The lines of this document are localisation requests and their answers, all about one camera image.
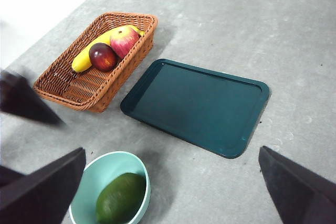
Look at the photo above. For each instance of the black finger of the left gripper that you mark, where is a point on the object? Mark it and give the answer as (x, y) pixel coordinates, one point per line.
(23, 100)

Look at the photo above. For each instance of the dark red plum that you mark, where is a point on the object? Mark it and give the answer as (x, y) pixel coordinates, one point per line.
(103, 57)

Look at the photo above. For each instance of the green avocado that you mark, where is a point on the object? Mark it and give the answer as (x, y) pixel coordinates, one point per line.
(120, 197)

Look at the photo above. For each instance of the yellow banana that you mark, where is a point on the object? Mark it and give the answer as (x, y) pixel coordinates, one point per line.
(82, 62)

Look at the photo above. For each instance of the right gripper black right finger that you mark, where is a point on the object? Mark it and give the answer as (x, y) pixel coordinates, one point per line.
(302, 192)

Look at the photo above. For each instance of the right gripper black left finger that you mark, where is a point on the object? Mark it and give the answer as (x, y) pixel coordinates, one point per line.
(44, 195)

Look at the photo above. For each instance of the brown wicker basket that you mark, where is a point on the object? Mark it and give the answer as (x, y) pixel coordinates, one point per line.
(86, 90)

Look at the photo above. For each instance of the teal bowl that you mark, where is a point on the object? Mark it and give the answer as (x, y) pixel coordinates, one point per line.
(110, 163)

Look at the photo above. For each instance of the dark rectangular tray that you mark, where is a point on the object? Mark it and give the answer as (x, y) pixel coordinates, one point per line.
(195, 108)

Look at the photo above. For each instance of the red apple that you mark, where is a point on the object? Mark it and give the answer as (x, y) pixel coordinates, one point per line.
(124, 41)

